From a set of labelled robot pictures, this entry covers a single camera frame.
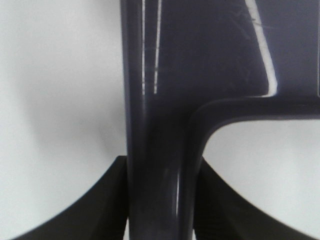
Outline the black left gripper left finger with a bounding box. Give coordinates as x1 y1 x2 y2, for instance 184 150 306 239
18 156 129 240

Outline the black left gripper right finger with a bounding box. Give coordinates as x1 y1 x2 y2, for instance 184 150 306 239
193 160 311 240

